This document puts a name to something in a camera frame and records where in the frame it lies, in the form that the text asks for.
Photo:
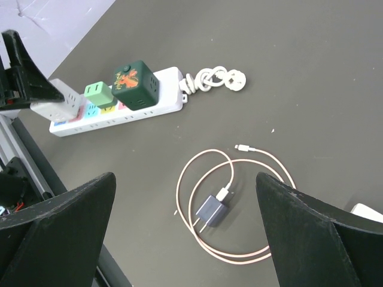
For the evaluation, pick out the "small dark blue charger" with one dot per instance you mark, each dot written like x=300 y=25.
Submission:
x=212 y=211

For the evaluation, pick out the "white cube plug adapter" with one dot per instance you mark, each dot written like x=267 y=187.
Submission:
x=60 y=111

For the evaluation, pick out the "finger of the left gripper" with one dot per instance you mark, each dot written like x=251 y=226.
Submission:
x=42 y=89

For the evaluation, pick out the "white multicolour power strip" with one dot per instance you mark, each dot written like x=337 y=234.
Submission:
x=174 y=92

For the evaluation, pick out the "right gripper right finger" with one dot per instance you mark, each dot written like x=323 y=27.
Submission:
x=313 y=243

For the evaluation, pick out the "dark green plug adapter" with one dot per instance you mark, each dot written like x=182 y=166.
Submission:
x=135 y=86

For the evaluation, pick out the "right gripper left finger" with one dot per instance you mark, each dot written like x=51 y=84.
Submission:
x=57 y=242

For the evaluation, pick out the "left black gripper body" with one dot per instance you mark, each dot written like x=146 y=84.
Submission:
x=16 y=91

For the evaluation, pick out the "light green plug adapter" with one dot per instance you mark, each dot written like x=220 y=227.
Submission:
x=100 y=94

